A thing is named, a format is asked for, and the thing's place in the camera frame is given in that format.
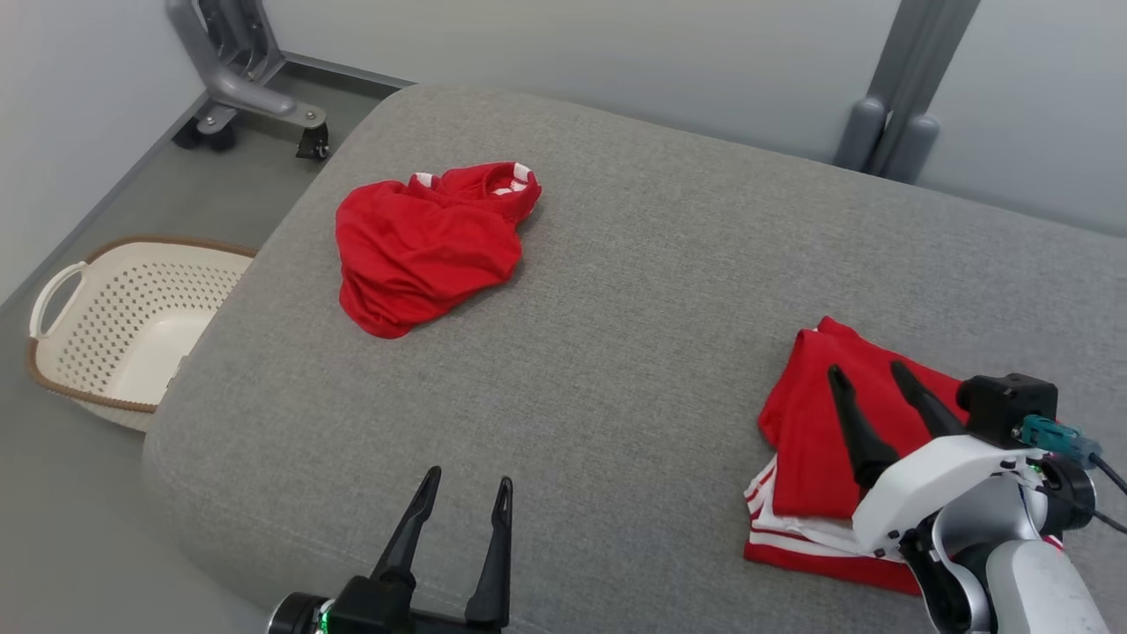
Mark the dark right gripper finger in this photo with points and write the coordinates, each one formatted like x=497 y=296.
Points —
x=858 y=431
x=924 y=401

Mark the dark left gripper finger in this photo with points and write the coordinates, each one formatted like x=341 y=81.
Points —
x=495 y=572
x=409 y=537

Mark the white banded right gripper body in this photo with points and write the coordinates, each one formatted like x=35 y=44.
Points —
x=933 y=480

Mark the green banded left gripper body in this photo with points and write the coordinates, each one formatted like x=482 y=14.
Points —
x=458 y=627

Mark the red shorts with white stripes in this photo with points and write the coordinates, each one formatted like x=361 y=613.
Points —
x=423 y=255

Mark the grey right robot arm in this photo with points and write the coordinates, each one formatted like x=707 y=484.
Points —
x=1030 y=581

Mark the folded red white-striped garment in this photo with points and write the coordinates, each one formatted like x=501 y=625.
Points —
x=810 y=440

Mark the cream perforated laundry basket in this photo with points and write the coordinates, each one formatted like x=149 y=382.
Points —
x=132 y=326

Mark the grey wheeled metal stand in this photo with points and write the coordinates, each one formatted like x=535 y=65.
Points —
x=233 y=84

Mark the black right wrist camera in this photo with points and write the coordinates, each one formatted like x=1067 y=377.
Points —
x=1004 y=405

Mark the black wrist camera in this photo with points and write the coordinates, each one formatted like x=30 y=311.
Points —
x=1004 y=405
x=361 y=608

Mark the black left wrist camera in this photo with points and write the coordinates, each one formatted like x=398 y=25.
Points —
x=361 y=608

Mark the grey upright post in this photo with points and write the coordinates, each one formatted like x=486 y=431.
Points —
x=916 y=70

